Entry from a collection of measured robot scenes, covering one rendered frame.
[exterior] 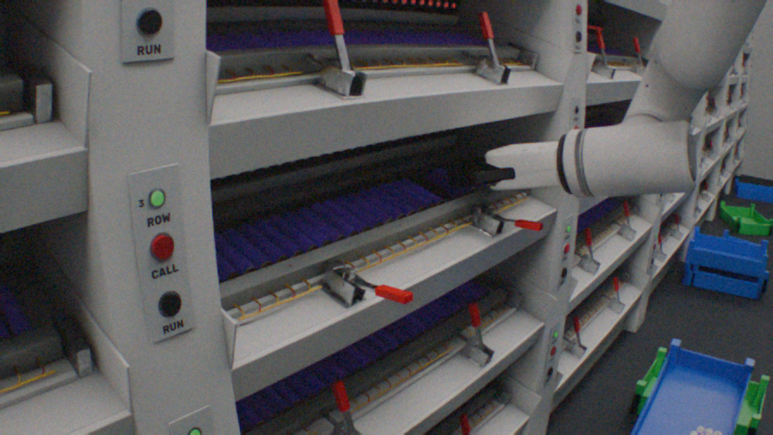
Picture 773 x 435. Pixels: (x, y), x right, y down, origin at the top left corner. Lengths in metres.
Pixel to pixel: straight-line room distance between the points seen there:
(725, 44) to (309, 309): 0.48
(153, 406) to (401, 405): 0.39
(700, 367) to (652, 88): 0.78
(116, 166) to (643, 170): 0.53
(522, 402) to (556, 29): 0.64
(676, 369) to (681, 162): 0.79
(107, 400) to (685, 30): 0.61
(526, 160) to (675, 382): 0.78
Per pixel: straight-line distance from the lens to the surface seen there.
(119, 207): 0.40
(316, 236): 0.64
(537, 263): 0.98
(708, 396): 1.35
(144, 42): 0.39
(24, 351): 0.47
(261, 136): 0.46
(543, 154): 0.72
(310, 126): 0.49
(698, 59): 0.62
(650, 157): 0.68
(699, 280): 2.15
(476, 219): 0.79
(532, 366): 1.06
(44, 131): 0.41
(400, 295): 0.54
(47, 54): 0.44
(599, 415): 1.36
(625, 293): 1.64
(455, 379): 0.83
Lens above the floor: 0.77
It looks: 17 degrees down
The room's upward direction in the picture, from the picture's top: straight up
